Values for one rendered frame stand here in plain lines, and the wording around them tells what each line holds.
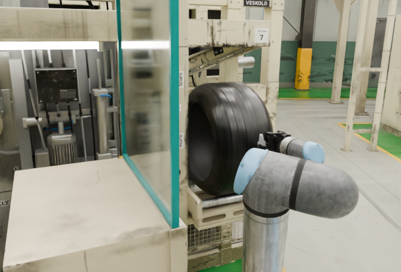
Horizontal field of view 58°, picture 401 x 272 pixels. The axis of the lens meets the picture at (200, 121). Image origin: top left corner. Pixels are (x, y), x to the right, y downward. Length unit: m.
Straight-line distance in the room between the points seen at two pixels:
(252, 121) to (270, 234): 0.85
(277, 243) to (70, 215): 0.52
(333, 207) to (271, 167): 0.15
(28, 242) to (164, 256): 0.31
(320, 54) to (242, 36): 9.72
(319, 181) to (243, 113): 0.92
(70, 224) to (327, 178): 0.61
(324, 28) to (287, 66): 1.55
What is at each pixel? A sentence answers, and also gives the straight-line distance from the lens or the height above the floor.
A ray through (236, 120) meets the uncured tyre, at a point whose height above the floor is 1.34.
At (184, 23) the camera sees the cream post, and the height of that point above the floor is 1.75.
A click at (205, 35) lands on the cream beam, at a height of 1.70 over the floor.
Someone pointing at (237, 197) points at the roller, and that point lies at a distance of 1.89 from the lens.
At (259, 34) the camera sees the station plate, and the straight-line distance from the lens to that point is 2.13.
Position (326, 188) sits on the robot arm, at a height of 1.42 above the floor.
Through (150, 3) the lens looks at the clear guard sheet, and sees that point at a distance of 0.94.
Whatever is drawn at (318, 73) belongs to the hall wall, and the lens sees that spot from 11.79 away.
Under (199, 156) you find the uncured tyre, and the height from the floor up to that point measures 1.01.
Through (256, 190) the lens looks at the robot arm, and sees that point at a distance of 0.82.
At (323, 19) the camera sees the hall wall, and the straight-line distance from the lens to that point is 11.81.
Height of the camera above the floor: 1.74
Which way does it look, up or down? 15 degrees down
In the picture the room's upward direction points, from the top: 1 degrees clockwise
